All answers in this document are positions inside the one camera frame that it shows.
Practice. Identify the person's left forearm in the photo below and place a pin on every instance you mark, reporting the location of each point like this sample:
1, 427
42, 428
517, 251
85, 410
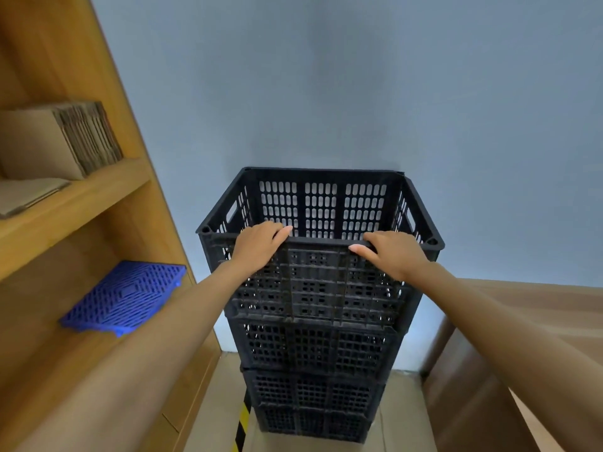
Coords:
141, 362

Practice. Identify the stack of flattened cardboard boxes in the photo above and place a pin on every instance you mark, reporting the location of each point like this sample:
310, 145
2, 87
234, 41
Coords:
42, 141

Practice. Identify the wooden wall cabinet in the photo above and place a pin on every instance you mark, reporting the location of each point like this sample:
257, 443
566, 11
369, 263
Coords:
70, 230

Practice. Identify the person's left hand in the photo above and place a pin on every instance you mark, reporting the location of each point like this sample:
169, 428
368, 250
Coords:
256, 247

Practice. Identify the black plastic crate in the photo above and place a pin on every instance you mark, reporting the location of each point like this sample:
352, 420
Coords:
311, 390
320, 287
315, 345
311, 421

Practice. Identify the flat brown cardboard sheet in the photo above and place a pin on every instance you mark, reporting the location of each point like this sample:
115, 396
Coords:
23, 195

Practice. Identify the blue plastic grid mat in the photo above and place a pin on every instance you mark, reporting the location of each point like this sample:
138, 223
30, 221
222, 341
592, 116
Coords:
122, 296

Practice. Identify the person's right forearm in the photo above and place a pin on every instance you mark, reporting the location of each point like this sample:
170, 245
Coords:
518, 343

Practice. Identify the light wooden office desk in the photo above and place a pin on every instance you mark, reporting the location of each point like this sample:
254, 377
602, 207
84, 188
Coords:
471, 395

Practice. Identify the person's right hand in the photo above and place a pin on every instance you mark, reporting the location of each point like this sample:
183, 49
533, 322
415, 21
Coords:
395, 254

